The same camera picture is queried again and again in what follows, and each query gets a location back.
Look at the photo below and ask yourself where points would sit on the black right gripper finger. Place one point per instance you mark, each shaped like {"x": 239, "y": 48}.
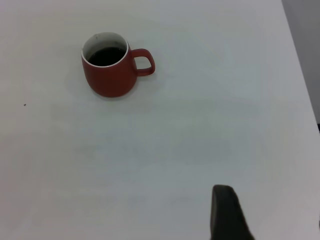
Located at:
{"x": 227, "y": 215}

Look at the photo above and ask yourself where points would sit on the red ceramic mug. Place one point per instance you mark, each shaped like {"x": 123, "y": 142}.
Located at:
{"x": 110, "y": 80}

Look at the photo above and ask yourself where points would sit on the dark coffee liquid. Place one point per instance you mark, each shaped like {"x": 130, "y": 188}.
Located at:
{"x": 106, "y": 56}

